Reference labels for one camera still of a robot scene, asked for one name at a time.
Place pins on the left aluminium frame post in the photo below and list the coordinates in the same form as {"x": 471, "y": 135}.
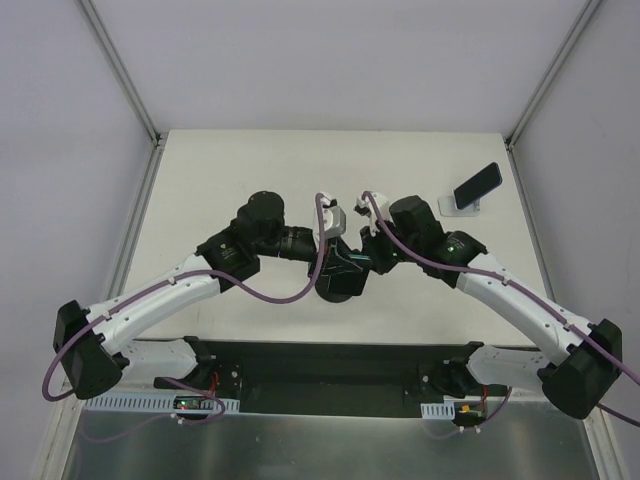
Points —
{"x": 108, "y": 48}

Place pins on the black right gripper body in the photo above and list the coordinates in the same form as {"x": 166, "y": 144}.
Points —
{"x": 370, "y": 248}

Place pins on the black round-base phone holder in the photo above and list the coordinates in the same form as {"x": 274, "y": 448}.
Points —
{"x": 334, "y": 298}

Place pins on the white folding phone stand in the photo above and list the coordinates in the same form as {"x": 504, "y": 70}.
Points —
{"x": 448, "y": 208}

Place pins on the right white cable duct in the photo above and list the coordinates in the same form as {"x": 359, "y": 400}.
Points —
{"x": 445, "y": 411}

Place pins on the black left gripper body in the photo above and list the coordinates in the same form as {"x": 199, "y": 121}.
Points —
{"x": 325, "y": 260}

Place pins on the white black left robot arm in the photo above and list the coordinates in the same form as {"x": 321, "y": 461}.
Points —
{"x": 98, "y": 347}

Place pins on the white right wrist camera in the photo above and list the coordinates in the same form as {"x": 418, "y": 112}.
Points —
{"x": 374, "y": 206}

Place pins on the teal smartphone black screen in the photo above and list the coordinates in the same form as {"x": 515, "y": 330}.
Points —
{"x": 358, "y": 257}

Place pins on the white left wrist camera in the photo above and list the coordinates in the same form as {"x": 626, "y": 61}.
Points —
{"x": 329, "y": 218}

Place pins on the aluminium frame post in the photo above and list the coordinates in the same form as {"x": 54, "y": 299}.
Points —
{"x": 551, "y": 74}
{"x": 108, "y": 48}

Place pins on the blue smartphone black screen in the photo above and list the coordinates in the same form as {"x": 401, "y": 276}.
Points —
{"x": 479, "y": 185}

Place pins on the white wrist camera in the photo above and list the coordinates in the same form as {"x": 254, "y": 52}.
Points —
{"x": 374, "y": 206}
{"x": 329, "y": 218}

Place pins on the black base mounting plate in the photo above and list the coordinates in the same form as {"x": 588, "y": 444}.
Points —
{"x": 333, "y": 379}

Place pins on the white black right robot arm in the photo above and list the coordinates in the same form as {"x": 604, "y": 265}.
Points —
{"x": 577, "y": 361}

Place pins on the left white cable duct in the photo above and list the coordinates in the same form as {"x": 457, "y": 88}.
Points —
{"x": 160, "y": 403}

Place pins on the white cable duct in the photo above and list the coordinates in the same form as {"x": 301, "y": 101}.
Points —
{"x": 445, "y": 411}
{"x": 160, "y": 403}

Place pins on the right aluminium frame post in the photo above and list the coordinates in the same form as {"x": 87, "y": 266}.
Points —
{"x": 551, "y": 74}

